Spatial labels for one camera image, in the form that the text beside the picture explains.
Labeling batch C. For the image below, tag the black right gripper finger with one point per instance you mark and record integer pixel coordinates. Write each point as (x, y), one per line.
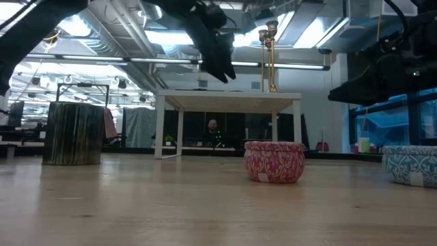
(358, 95)

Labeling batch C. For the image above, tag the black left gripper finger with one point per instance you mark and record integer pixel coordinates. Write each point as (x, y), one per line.
(228, 58)
(215, 65)

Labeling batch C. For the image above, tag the medium gold candlestick holder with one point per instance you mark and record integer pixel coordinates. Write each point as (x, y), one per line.
(272, 89)

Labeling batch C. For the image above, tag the blue patterned candle tin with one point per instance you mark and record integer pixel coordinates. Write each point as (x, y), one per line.
(409, 164)

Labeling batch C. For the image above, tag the pink patterned candle tin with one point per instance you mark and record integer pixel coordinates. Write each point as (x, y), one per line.
(273, 164)

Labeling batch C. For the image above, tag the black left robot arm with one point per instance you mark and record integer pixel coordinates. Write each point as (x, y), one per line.
(34, 30)

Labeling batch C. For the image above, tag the white perforated metal shelf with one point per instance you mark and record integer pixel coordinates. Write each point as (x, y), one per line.
(222, 97)

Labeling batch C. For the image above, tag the green and white container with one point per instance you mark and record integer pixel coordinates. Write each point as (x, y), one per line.
(364, 145)

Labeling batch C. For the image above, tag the person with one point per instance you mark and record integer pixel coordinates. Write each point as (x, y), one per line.
(212, 126)

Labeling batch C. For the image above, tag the long ceiling light strip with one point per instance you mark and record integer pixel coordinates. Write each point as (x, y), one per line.
(153, 60)

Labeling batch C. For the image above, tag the red object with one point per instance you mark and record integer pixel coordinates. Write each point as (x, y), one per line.
(322, 146)

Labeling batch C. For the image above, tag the small potted plant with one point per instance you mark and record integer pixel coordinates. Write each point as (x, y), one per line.
(169, 139)

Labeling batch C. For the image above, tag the grey fabric cover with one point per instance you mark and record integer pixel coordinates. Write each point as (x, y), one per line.
(138, 126)

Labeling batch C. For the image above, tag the silver tin can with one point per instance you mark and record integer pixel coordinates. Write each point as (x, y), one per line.
(73, 133)

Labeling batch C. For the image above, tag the dark computer monitor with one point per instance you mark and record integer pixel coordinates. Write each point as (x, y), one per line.
(15, 114)

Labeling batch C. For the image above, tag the silver ventilation duct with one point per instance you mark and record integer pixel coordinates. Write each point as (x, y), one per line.
(112, 27)

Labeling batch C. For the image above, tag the black rack frame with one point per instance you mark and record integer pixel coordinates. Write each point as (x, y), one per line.
(82, 84)

